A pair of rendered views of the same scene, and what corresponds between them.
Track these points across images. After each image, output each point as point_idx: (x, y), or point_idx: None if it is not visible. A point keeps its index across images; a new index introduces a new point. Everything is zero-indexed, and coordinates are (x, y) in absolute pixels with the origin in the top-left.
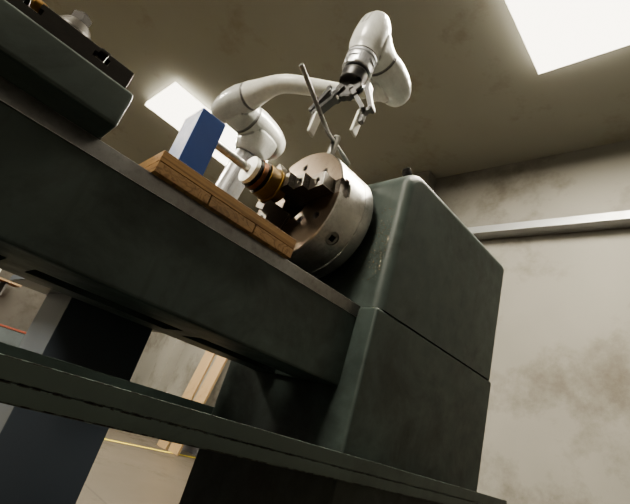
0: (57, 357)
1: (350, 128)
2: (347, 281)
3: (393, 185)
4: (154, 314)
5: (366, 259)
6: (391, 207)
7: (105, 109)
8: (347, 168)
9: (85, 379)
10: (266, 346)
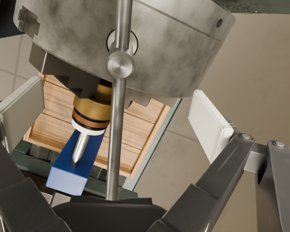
0: None
1: (190, 122)
2: None
3: (288, 3)
4: None
5: (218, 1)
6: (268, 8)
7: None
8: (194, 81)
9: (162, 137)
10: None
